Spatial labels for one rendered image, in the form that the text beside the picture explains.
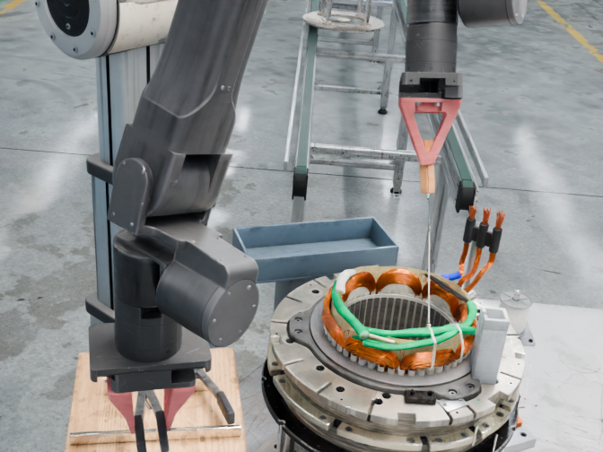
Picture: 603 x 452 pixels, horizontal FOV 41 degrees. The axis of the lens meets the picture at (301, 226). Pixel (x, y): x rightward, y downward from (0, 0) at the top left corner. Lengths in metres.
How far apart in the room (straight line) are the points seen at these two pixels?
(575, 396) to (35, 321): 2.01
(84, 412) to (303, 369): 0.25
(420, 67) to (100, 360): 0.46
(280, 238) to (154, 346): 0.68
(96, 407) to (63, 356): 1.88
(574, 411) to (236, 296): 0.99
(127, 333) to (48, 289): 2.50
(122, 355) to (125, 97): 0.56
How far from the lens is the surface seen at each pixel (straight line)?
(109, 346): 0.72
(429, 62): 0.90
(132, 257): 0.64
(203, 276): 0.61
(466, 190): 2.35
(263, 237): 1.33
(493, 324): 0.93
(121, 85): 1.19
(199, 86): 0.60
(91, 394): 0.97
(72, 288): 3.18
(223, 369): 1.00
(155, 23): 1.13
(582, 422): 1.49
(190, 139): 0.61
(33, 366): 2.80
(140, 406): 0.79
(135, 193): 0.62
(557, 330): 1.71
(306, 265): 1.25
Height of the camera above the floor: 1.67
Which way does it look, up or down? 27 degrees down
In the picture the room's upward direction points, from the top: 5 degrees clockwise
